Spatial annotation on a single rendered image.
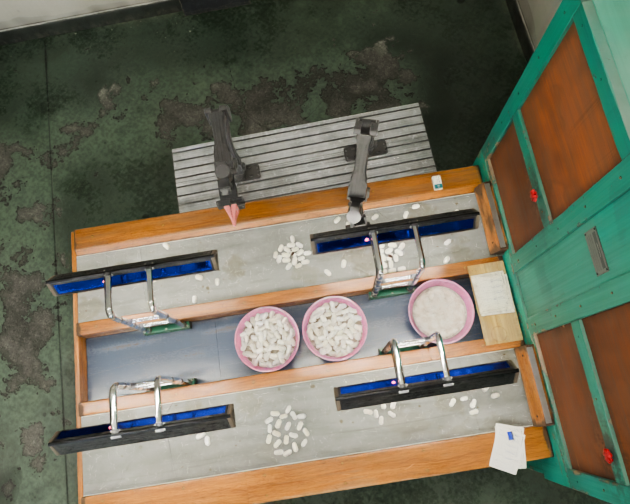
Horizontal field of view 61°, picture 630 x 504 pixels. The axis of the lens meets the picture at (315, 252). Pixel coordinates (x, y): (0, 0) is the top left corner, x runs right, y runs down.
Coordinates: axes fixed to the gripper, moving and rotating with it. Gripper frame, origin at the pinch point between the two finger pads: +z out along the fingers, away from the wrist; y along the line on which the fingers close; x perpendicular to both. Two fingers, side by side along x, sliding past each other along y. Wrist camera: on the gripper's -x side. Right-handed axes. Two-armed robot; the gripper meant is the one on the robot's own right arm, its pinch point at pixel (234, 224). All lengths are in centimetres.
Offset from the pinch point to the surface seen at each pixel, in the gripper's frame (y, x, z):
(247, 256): -1.2, 33.1, 3.8
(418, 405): 57, 32, 77
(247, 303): -3.9, 30.4, 24.6
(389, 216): 63, 33, -2
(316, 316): 23, 32, 35
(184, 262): -19.3, -3.8, 12.2
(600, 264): 105, -42, 47
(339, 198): 43, 31, -14
